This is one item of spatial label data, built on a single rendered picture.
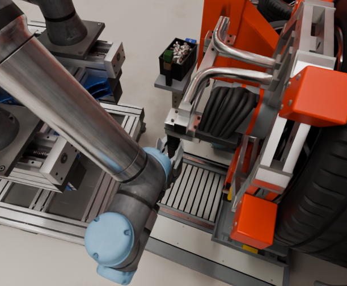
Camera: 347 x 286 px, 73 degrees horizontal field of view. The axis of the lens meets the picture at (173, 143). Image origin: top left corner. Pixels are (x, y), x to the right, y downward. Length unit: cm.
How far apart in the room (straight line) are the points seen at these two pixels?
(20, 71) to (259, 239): 49
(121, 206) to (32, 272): 118
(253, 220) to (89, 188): 97
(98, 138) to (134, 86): 166
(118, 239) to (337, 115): 36
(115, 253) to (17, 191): 115
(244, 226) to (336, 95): 30
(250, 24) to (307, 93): 76
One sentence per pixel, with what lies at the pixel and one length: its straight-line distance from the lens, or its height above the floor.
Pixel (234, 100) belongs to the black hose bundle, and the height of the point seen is 104.
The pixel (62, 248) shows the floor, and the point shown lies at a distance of 153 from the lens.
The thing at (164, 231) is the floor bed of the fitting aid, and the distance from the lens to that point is 134.
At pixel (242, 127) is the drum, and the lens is 69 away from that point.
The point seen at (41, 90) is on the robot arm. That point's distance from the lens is 34.
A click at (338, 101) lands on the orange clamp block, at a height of 114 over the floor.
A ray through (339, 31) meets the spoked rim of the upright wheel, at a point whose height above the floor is 109.
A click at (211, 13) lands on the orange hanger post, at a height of 86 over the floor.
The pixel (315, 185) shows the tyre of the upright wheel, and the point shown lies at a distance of 47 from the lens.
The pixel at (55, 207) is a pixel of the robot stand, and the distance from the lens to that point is 137.
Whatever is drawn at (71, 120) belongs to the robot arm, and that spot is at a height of 113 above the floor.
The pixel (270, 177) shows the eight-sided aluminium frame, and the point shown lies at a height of 97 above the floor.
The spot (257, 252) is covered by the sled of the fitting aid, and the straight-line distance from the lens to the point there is 131.
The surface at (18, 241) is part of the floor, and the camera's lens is 165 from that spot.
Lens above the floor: 139
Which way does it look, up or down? 58 degrees down
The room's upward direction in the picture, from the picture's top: straight up
